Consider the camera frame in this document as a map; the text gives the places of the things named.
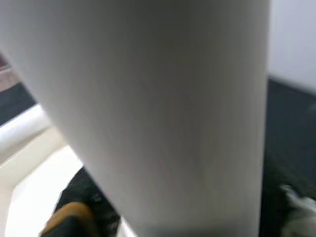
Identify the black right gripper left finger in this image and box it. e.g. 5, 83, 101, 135
39, 166, 123, 237

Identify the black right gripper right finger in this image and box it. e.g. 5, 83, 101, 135
261, 184, 316, 237

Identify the white plastic children table top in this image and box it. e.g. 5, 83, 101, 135
0, 125, 134, 237

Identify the white plastic table leg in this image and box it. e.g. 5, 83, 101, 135
0, 0, 272, 237
0, 103, 54, 158

